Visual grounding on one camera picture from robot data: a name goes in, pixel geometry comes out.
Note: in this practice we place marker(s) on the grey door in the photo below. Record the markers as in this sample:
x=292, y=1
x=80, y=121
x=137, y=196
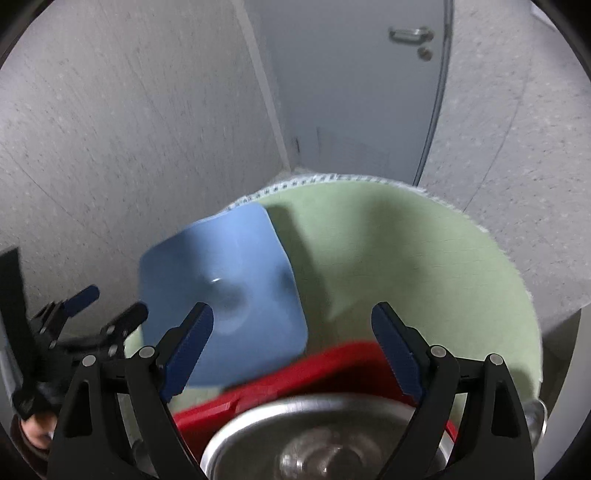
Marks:
x=348, y=99

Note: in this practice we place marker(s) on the red plastic basin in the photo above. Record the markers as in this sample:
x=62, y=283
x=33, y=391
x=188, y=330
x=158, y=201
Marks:
x=356, y=368

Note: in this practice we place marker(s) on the blue square plate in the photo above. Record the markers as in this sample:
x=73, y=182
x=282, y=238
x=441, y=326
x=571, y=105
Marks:
x=235, y=263

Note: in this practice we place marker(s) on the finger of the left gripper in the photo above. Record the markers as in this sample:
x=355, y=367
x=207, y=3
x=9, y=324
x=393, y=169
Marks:
x=114, y=334
x=80, y=301

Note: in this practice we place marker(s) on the green round table mat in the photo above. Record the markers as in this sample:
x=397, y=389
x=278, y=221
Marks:
x=356, y=241

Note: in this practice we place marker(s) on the large steel bowl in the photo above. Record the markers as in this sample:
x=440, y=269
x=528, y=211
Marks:
x=324, y=436

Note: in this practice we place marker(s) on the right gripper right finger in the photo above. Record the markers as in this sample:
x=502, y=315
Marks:
x=493, y=441

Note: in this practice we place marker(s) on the door lock cylinder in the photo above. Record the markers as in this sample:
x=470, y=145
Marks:
x=425, y=54

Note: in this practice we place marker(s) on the left hand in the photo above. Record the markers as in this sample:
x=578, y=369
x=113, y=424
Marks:
x=35, y=433

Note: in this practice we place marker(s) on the medium steel bowl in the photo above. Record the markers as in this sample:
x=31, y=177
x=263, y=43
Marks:
x=536, y=415

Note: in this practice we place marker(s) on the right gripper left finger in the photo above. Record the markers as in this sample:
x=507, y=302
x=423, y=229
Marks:
x=90, y=440

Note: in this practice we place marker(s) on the silver door handle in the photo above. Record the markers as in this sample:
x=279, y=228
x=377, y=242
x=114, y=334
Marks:
x=415, y=36

